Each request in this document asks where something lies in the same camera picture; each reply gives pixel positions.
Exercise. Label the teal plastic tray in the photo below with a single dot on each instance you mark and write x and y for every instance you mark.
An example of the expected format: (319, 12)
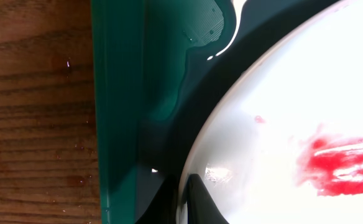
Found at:
(160, 68)

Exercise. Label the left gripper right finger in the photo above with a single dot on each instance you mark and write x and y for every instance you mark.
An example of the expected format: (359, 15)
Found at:
(201, 209)

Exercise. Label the light blue plate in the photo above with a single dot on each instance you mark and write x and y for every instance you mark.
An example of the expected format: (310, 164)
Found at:
(285, 143)

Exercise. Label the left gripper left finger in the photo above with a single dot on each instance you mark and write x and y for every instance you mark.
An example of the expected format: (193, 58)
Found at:
(162, 209)

